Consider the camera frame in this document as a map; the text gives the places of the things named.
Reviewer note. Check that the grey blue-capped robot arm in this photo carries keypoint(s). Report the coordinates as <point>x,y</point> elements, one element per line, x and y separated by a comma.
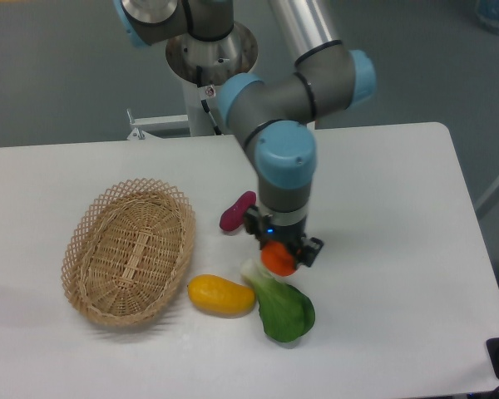
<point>270,122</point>

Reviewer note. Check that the green bok choy toy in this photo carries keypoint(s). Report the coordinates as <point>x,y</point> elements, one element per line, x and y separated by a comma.
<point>285,312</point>

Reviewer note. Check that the white base bracket frame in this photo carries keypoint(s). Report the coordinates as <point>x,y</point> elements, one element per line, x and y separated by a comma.
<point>158,127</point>

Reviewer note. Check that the orange toy fruit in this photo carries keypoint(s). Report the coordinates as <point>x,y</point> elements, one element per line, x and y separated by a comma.
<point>276,258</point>

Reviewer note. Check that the yellow mango toy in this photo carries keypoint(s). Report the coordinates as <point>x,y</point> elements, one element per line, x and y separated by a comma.
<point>213,294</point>

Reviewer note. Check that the purple sweet potato toy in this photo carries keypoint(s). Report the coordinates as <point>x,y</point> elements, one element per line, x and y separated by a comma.
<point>232,218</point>

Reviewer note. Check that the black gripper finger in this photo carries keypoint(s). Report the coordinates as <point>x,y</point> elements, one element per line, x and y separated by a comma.
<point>251,222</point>
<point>305,250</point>

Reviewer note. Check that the woven wicker basket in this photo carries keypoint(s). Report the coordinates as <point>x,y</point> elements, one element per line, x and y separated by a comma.
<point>129,253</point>

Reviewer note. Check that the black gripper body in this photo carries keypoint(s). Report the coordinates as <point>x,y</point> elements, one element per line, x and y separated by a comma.
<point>287,229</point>

